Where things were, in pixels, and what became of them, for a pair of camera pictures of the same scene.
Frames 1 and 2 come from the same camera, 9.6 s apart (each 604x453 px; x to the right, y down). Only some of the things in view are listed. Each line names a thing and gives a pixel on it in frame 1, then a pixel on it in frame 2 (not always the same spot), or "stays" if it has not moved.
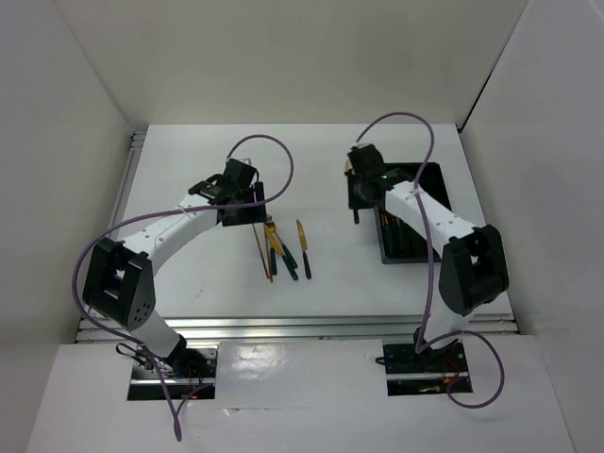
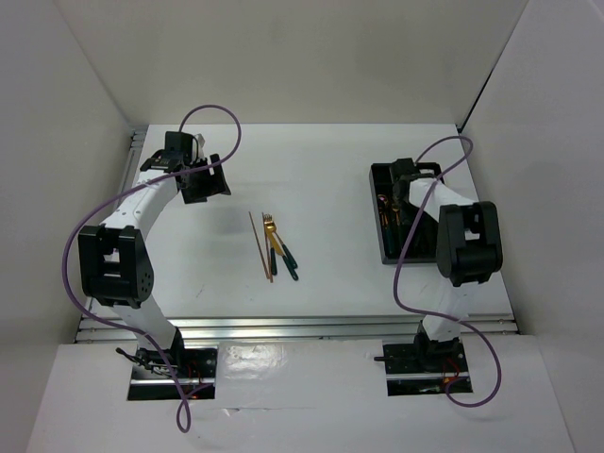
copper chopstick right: (268, 254) stays
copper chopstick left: (260, 252) stays
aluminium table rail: (296, 329) stays
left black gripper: (254, 214) → (213, 184)
